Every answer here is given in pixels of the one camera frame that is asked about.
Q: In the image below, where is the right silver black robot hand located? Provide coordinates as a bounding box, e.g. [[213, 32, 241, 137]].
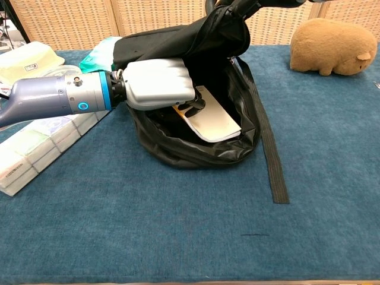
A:
[[224, 0, 306, 21]]

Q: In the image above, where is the blue carpet table cover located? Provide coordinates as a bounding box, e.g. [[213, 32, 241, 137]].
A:
[[0, 44, 380, 284]]

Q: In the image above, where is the beige plastic lunch box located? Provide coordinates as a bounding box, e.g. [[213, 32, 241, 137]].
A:
[[0, 40, 65, 87]]

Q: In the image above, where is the woven bamboo folding screen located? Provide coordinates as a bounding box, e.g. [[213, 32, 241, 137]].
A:
[[8, 0, 380, 51]]

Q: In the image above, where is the black fabric backpack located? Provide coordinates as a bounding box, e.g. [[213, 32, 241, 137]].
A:
[[112, 5, 290, 205]]

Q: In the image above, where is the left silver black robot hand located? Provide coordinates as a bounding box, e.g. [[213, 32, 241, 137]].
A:
[[122, 58, 206, 117]]

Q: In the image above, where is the black tripod leg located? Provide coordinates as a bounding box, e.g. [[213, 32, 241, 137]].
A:
[[4, 0, 31, 44]]

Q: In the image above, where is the pastel tissue packs bundle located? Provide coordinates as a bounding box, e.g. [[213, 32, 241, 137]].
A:
[[0, 109, 112, 197]]

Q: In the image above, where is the teal wet wipes pack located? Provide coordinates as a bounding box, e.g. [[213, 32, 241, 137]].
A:
[[78, 36, 123, 74]]

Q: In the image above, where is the brown plush capybara toy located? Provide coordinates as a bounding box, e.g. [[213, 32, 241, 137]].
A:
[[290, 17, 378, 77]]

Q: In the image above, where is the yellow-edged white book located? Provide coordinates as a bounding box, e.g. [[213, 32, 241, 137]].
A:
[[172, 85, 242, 143]]

